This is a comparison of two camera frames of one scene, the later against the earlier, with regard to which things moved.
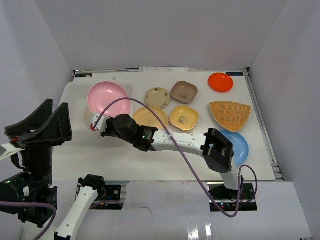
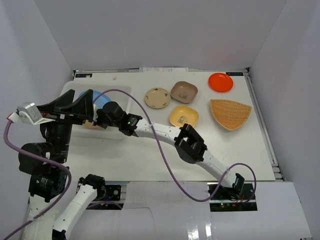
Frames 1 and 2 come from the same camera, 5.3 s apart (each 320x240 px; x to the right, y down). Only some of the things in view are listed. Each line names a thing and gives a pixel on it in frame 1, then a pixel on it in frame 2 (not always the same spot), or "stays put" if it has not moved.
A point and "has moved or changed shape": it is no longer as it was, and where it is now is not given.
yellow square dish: x=184 y=117 stays put
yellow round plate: x=144 y=116 has moved or changed shape
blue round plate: x=240 y=145 -> x=100 y=100
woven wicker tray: x=232 y=115 stays put
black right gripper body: x=111 y=130 -> x=102 y=120
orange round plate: x=220 y=82 stays put
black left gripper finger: x=44 y=126 -> x=83 y=109
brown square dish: x=184 y=92 stays put
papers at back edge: x=163 y=69 stays put
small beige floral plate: x=157 y=97 stays put
